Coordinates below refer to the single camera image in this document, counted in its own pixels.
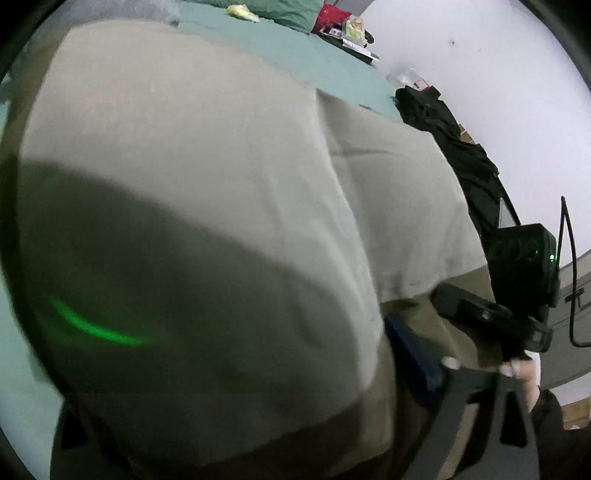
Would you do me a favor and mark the olive green garment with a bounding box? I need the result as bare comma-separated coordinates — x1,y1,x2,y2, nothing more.
0,18,505,480

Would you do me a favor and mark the black clothes pile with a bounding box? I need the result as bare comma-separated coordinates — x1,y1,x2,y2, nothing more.
394,87,503,237

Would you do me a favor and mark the person right hand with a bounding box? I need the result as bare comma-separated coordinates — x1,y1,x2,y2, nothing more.
500,353,541,412

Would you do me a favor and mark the grey framed tablet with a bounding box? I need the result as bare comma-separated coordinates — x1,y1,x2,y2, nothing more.
498,185,522,228

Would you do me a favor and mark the white side table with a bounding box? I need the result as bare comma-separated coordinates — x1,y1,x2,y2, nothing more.
388,68,431,91

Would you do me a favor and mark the stack of books and snacks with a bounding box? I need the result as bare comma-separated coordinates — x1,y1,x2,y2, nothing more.
318,16,380,65

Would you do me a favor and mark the red pillow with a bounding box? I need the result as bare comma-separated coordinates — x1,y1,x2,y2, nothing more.
311,3,352,34

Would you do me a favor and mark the green pillow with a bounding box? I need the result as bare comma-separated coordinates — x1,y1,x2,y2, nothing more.
202,0,325,34

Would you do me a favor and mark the yellow small object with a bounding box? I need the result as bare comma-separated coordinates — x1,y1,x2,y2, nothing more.
226,4,260,23

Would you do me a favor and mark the teal bed sheet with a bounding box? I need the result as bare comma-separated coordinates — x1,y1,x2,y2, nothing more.
0,0,403,480

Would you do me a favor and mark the black cable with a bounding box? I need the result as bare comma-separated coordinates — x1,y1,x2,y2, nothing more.
556,195,591,348

